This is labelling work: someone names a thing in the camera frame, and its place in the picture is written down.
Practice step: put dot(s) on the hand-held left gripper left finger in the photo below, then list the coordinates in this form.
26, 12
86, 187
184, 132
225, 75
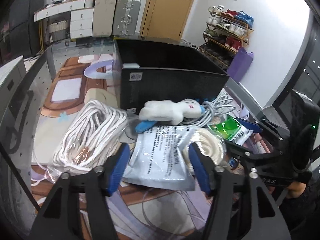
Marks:
120, 165

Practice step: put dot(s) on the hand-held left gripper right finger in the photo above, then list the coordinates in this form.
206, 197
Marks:
197, 165

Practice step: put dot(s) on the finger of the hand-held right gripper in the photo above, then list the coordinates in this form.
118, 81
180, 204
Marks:
237, 148
247, 125

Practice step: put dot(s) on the green white packet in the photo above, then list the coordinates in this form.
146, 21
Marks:
230, 128

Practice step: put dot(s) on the silver printed packet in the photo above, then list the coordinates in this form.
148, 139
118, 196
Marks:
155, 160

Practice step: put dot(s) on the white plush toy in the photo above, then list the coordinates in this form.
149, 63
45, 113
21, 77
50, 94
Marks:
162, 111

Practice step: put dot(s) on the black storage box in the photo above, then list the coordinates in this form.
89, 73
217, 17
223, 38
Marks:
175, 85

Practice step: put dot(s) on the person's right hand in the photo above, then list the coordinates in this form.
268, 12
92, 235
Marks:
296, 188

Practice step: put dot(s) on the blue fabric item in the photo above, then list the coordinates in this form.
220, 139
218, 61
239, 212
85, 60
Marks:
143, 127

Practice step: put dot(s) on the printed desk mat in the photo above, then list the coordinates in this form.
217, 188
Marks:
150, 210

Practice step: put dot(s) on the person's dark clothing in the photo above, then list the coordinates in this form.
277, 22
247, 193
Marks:
302, 210

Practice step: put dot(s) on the purple bag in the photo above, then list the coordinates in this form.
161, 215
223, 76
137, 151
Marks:
240, 63

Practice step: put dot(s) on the wooden shoe rack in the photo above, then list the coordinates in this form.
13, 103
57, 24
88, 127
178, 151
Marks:
246, 33

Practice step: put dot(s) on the shoe rack with shoes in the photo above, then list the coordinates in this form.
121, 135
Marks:
233, 30

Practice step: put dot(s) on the pile of dark sandals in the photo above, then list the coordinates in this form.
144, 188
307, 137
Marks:
189, 43

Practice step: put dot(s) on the white foam piece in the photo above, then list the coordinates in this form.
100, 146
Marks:
131, 65

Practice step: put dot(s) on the wooden door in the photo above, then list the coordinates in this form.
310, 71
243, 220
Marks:
170, 7

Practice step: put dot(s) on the white grey cabinet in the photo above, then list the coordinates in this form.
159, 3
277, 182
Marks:
10, 75

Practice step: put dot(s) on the white desk with drawers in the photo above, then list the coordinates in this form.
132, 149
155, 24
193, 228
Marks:
81, 21

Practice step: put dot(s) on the silver suitcase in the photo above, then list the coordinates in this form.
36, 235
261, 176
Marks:
126, 15

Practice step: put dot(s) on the beige suitcase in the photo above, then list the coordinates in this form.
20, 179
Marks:
103, 15

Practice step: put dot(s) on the wicker basket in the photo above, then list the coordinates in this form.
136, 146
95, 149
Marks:
58, 26

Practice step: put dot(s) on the dark refrigerator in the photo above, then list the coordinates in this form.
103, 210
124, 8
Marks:
17, 17

